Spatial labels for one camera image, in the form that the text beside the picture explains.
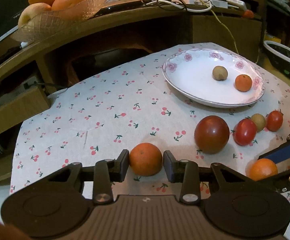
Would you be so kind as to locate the cherry print tablecloth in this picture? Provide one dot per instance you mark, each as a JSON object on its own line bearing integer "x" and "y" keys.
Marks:
{"x": 60, "y": 205}

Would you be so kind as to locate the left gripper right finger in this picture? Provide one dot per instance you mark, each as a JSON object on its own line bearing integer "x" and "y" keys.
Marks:
{"x": 185, "y": 172}

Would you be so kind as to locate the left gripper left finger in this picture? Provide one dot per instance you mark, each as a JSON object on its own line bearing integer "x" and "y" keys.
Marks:
{"x": 108, "y": 171}

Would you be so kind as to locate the white floral plate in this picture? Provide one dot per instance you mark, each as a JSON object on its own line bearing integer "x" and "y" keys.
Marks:
{"x": 207, "y": 76}

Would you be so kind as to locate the white rimmed waste bin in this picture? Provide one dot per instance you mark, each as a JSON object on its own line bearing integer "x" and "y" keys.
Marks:
{"x": 279, "y": 56}

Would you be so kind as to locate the glass fruit bowl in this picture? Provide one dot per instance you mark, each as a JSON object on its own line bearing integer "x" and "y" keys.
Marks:
{"x": 49, "y": 23}

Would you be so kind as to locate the pale apple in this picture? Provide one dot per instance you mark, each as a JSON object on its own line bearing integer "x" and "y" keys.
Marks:
{"x": 31, "y": 11}

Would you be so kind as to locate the orange mandarin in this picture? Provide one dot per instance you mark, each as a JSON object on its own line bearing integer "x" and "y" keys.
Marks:
{"x": 145, "y": 159}
{"x": 261, "y": 169}
{"x": 243, "y": 83}

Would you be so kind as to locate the large dark red tomato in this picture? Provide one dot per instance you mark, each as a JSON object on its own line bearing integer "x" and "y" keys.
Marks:
{"x": 211, "y": 134}

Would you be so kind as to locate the small red tomato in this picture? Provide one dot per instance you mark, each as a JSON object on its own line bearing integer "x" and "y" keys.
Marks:
{"x": 274, "y": 121}

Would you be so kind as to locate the brown kiwi fruit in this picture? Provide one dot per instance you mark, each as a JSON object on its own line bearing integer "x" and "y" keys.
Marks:
{"x": 259, "y": 120}
{"x": 220, "y": 73}

